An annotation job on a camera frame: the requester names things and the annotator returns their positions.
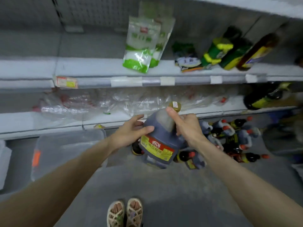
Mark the group of bottles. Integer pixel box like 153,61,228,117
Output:
131,116,270,171

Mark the large soy sauce jug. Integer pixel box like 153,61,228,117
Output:
139,102,186,169

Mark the green packet white blue label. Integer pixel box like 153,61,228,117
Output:
171,41,202,71

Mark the white green bag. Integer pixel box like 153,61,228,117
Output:
123,15,162,74
139,1,176,68

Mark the person's left hand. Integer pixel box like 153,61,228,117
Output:
110,115,154,152

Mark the white metal store shelving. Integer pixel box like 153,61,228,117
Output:
0,0,303,140

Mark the person's left forearm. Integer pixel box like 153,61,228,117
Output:
0,138,116,227

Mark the grey floor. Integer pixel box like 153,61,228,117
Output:
0,108,303,227

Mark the clear plastic bin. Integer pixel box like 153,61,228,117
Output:
31,129,109,182

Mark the person's right hand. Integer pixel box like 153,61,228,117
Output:
166,106,207,148

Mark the small green bottle yellow label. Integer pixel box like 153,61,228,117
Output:
220,38,254,70

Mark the pack of clear empty bottles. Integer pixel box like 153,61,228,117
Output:
33,87,228,119

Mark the person's right forearm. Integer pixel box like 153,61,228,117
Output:
194,137,303,227

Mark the person's left beige sandal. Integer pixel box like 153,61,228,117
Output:
106,200,125,227

